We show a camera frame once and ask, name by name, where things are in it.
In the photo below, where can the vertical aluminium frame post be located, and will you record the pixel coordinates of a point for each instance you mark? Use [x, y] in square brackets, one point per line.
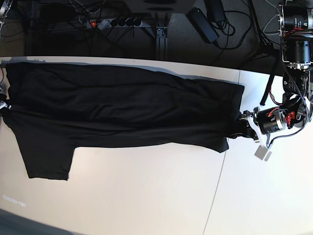
[161, 42]

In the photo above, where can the white power strip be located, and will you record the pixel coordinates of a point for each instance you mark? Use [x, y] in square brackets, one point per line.
[124, 22]

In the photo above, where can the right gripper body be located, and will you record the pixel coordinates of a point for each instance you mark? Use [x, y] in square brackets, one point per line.
[4, 106]

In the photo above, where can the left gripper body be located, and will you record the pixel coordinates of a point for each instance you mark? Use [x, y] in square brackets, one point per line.
[271, 120]

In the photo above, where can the black power adapter brick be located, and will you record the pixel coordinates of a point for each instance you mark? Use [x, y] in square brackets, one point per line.
[201, 24]

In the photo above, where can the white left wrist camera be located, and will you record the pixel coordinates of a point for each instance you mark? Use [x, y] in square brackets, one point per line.
[263, 153]

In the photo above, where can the black T-shirt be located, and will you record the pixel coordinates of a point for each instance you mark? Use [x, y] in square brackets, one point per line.
[56, 108]

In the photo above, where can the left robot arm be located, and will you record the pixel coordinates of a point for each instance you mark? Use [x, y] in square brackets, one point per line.
[296, 56]

